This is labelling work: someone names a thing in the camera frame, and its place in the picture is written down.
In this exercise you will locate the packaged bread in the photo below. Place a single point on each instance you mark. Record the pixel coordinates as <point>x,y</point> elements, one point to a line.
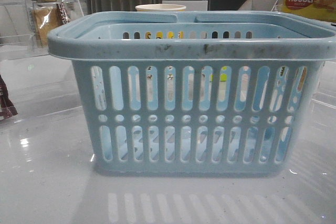
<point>48,16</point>

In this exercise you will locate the light blue plastic basket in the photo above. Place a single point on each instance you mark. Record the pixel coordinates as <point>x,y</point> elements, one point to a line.
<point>194,92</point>

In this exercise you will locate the yellow paper cup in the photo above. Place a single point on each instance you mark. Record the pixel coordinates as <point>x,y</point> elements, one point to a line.
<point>160,8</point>

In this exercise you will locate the dark red snack packet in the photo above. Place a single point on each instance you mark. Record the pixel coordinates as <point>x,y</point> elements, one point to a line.
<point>7,107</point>

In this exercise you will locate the clear acrylic display shelf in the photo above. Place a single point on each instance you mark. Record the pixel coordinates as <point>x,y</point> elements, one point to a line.
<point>18,35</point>

